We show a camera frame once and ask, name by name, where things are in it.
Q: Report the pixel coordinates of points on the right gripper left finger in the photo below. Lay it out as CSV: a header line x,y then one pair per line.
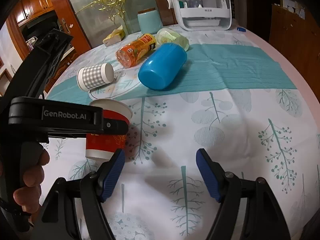
x,y
57,218

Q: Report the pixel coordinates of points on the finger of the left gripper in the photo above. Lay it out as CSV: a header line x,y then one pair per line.
x,y
115,127

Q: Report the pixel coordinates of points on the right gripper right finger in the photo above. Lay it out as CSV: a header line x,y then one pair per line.
x,y
263,216

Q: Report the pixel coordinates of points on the red paper cup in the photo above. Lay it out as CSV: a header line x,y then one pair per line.
x,y
102,147

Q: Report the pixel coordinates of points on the grey checked paper cup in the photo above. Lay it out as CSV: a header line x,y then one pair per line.
x,y
93,77

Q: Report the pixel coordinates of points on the blue plastic cup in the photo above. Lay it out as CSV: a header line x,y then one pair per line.
x,y
160,69

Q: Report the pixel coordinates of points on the person's left hand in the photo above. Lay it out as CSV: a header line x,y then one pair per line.
x,y
28,196

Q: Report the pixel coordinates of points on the orange plastic bottle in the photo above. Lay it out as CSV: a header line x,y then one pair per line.
x,y
130,54

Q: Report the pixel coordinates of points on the yellow tissue box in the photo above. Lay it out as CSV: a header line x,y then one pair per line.
x,y
116,36

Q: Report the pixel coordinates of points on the pale green plastic bottle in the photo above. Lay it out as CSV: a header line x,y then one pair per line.
x,y
166,35

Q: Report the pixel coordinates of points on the teal ceramic canister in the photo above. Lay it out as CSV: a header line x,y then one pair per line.
x,y
149,21

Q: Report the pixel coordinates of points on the wooden cabinet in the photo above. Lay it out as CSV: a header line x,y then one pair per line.
x,y
32,17

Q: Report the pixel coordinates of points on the leaf patterned tablecloth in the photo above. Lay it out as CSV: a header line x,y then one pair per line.
x,y
239,99

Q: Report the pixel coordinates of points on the white countertop appliance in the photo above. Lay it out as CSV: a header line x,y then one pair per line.
x,y
203,15

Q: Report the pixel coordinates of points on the small blue object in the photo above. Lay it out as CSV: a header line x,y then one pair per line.
x,y
241,29

